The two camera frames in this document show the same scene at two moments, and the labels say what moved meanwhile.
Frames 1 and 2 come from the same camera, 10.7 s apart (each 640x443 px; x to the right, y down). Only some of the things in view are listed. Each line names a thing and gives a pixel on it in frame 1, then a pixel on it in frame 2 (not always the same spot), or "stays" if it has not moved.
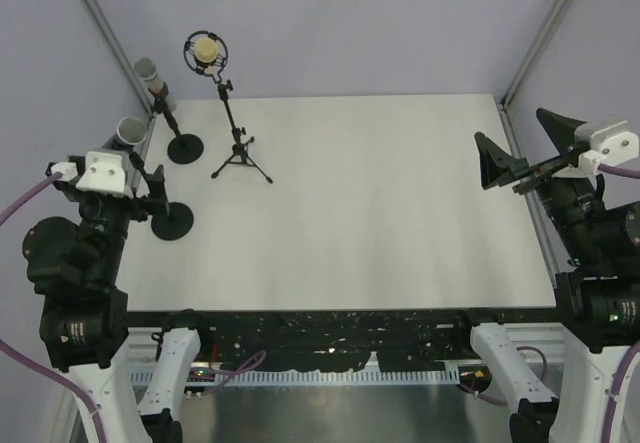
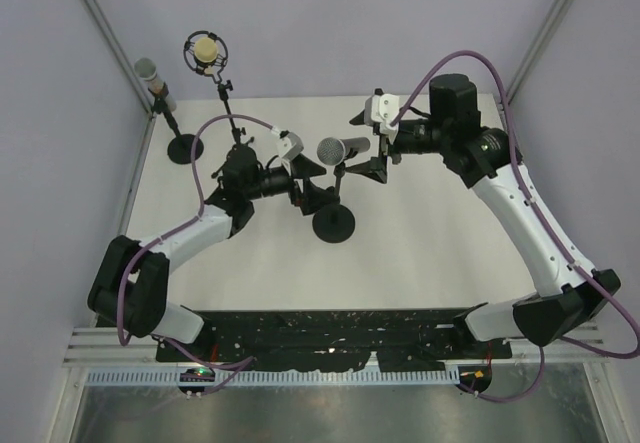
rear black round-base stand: [183, 148] stays
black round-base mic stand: [173, 221] to [334, 221]
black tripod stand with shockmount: [206, 53] stays
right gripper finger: [495, 164] to [375, 168]
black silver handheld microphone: [130, 132] to [333, 151]
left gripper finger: [156, 186] to [303, 167]
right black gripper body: [571, 198] to [390, 149]
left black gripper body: [110, 214] to [294, 192]
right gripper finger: [563, 130] to [358, 119]
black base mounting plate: [309, 340] stays
